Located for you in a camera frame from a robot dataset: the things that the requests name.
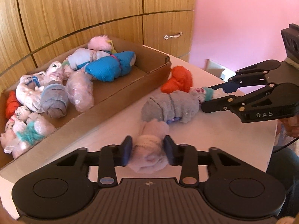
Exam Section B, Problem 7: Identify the lilac sock bundle cream tie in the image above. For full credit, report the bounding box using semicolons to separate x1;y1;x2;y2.
128;119;169;174

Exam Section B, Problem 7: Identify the pink plastic bundle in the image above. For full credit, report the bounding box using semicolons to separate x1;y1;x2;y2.
65;69;94;112

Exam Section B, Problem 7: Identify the grey sock blue band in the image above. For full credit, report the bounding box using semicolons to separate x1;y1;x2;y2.
41;81;69;118

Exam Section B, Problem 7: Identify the bubble wrap bundle teal tie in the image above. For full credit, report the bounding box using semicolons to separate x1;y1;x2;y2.
1;113;56;158

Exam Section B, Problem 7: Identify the white knit sock bundle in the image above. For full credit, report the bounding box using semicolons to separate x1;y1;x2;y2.
15;61;64;113

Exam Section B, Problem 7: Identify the orange sock bundle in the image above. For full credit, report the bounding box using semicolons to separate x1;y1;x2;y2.
5;91;21;119

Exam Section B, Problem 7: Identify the grey sock bundle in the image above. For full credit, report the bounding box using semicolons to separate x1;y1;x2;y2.
141;91;200;124

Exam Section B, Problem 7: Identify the floral white bundle teal tie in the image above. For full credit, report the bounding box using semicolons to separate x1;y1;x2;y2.
189;87;228;104

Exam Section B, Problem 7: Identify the orange plastic bundle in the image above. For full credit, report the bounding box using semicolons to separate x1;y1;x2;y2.
161;66;193;94

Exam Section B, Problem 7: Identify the small floral sock bundle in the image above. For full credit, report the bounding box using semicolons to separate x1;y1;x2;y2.
4;106;31;133

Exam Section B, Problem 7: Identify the white blue sock bundle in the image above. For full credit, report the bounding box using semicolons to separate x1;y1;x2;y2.
62;48;111;71

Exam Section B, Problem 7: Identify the pink fluffy pompom toy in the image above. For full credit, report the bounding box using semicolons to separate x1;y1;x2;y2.
87;35;112;51

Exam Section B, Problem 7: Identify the wooden wardrobe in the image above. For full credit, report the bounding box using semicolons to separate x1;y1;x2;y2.
1;0;195;90

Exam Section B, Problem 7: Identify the silver drawer handle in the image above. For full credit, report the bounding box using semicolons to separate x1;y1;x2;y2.
163;31;183;40

